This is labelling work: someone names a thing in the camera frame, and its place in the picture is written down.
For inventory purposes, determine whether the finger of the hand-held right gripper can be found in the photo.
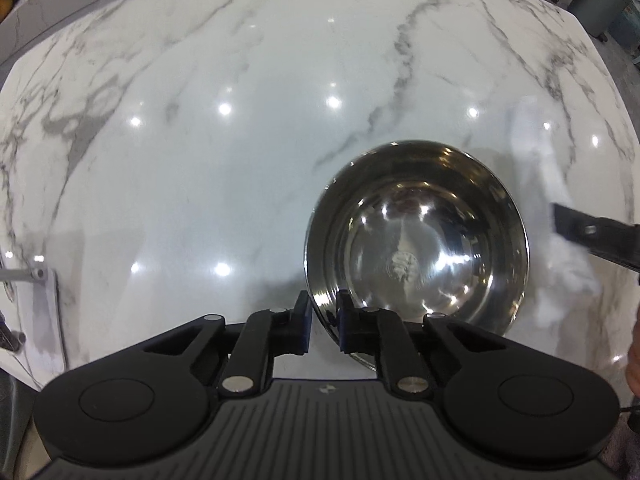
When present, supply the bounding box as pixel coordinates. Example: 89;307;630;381
552;202;640;274

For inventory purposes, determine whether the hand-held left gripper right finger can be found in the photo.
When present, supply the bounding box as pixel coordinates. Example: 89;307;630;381
336;290;591;397

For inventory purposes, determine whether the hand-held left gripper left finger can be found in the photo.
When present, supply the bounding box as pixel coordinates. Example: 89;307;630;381
70;290;314;395

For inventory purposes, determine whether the white cloth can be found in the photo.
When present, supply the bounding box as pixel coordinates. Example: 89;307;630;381
504;94;605;332

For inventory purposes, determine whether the blue steel bowl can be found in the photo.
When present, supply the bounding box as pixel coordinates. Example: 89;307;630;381
303;138;530;372

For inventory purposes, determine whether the person's right forearm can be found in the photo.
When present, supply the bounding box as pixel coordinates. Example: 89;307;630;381
626;305;640;397

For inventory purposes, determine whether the dark cloth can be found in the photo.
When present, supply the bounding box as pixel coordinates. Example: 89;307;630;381
597;407;640;472

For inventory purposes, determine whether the grey trash can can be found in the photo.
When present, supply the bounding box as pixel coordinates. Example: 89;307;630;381
567;0;634;39

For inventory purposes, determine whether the grey metal bracket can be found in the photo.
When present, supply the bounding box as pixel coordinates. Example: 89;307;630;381
0;267;49;282

